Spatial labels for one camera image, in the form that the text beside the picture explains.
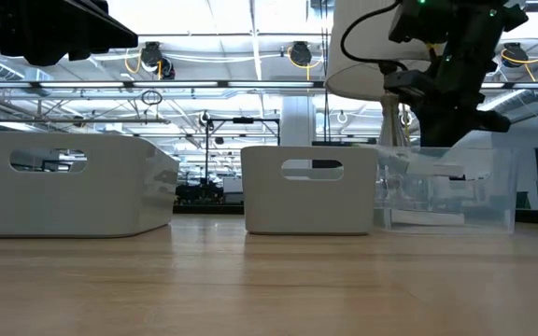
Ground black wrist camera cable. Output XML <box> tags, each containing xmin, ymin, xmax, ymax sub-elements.
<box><xmin>339</xmin><ymin>0</ymin><xmax>411</xmax><ymax>72</ymax></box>

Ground clear plastic bin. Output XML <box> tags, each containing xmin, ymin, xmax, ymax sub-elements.
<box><xmin>373</xmin><ymin>145</ymin><xmax>519</xmax><ymax>235</ymax></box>

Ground white shade silver table lamp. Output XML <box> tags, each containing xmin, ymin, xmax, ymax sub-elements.
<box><xmin>324</xmin><ymin>0</ymin><xmax>438</xmax><ymax>148</ymax></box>

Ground large white handled bin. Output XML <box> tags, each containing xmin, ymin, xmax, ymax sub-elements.
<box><xmin>0</xmin><ymin>130</ymin><xmax>180</xmax><ymax>240</ymax></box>

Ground white building column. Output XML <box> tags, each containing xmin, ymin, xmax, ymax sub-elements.
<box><xmin>279</xmin><ymin>94</ymin><xmax>318</xmax><ymax>169</ymax></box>

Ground small white handled bin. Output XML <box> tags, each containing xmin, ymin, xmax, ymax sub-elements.
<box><xmin>239</xmin><ymin>145</ymin><xmax>381</xmax><ymax>236</ymax></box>

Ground black ceiling cable reel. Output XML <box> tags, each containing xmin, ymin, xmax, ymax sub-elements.
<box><xmin>288</xmin><ymin>40</ymin><xmax>314</xmax><ymax>68</ymax></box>
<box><xmin>138</xmin><ymin>40</ymin><xmax>177</xmax><ymax>81</ymax></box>
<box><xmin>502</xmin><ymin>41</ymin><xmax>530</xmax><ymax>67</ymax></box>

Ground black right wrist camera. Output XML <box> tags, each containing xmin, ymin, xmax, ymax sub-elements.
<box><xmin>382</xmin><ymin>69</ymin><xmax>434</xmax><ymax>108</ymax></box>

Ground black distant workstation equipment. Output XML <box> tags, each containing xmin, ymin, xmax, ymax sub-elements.
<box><xmin>175</xmin><ymin>181</ymin><xmax>226</xmax><ymax>204</ymax></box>

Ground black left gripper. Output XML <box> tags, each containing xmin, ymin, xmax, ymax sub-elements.
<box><xmin>0</xmin><ymin>0</ymin><xmax>140</xmax><ymax>67</ymax></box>

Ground long ceiling light bar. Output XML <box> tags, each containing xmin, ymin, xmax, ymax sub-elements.
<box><xmin>0</xmin><ymin>79</ymin><xmax>327</xmax><ymax>91</ymax></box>

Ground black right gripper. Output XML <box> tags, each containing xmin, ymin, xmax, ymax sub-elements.
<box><xmin>410</xmin><ymin>50</ymin><xmax>514</xmax><ymax>149</ymax></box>

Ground black metal stand frame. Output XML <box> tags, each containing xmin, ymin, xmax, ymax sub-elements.
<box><xmin>205</xmin><ymin>117</ymin><xmax>282</xmax><ymax>186</ymax></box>

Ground hanging black cable loop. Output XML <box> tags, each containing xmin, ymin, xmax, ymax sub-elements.
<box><xmin>140</xmin><ymin>89</ymin><xmax>164</xmax><ymax>107</ymax></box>

